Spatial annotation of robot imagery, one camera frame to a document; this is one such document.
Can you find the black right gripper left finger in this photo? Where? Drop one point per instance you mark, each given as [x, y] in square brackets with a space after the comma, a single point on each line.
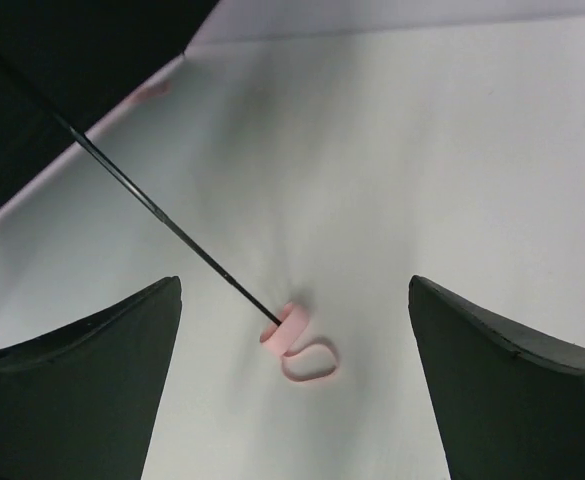
[80, 402]

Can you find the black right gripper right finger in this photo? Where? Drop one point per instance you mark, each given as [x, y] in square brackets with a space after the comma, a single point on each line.
[509, 401]

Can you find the pink folding umbrella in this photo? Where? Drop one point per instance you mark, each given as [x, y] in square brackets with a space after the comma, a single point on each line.
[65, 65]

